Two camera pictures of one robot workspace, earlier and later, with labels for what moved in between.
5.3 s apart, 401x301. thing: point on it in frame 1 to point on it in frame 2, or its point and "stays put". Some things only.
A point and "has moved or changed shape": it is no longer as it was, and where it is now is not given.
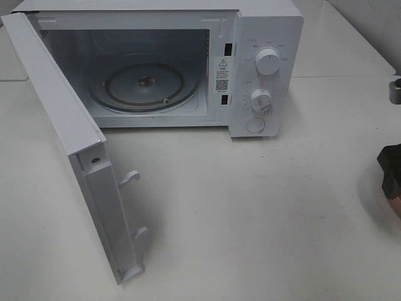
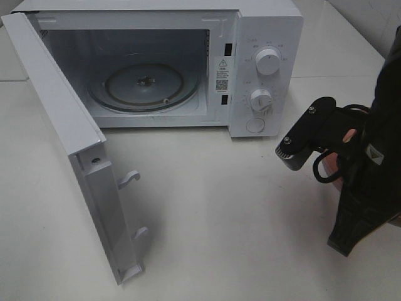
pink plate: [396, 203] has moved or changed shape
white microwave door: [96, 170] stays put
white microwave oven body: [234, 64] stays put
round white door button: [255, 125] stays put
